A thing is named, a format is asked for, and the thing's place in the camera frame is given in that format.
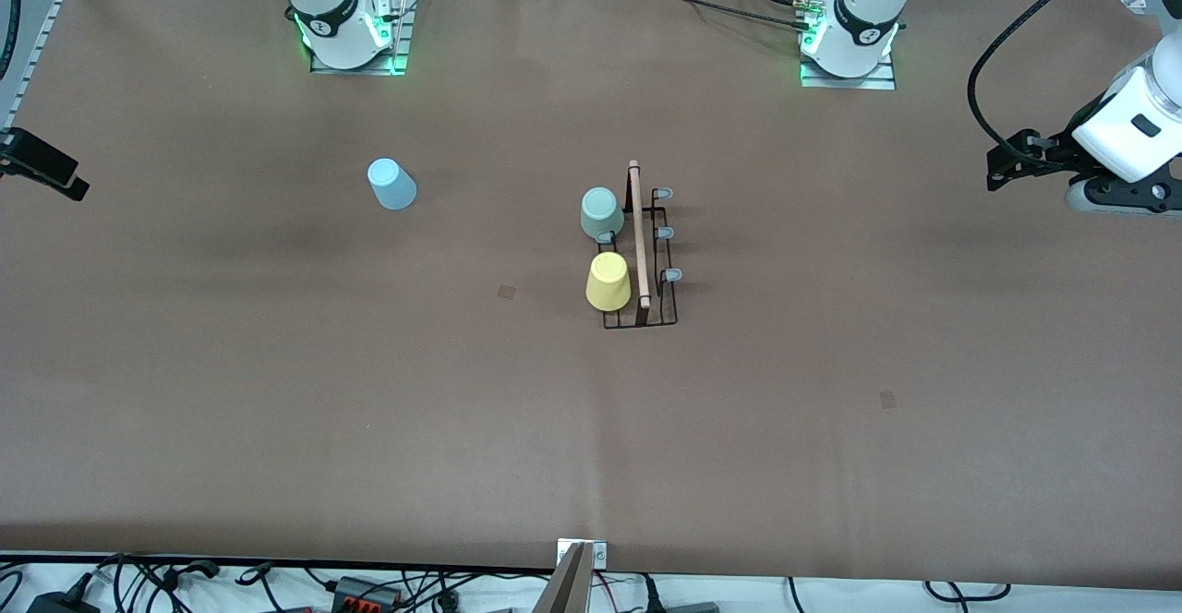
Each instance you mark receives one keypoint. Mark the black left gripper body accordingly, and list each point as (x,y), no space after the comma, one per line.
(1058,152)

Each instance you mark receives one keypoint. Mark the pale green plastic cup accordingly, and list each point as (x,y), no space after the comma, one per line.
(602,213)

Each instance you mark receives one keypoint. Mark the yellow plastic cup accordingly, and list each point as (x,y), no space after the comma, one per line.
(609,282)

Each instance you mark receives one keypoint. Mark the light blue plastic cup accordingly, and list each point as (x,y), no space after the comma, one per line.
(392,186)

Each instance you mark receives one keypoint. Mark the black power adapter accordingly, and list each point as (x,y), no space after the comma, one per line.
(60,604)

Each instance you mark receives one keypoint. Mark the brown table cover sheet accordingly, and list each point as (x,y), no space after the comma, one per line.
(646,456)

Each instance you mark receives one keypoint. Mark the flat grey box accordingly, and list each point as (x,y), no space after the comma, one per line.
(691,607)

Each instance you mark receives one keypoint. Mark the black orange connector box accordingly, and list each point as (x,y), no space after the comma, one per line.
(365,593)

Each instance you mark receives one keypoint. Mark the black plug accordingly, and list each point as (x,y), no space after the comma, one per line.
(649,594)

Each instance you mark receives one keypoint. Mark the aluminium side rail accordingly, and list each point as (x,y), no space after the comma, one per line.
(32,59)

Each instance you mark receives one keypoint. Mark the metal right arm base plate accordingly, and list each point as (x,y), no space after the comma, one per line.
(403,31)

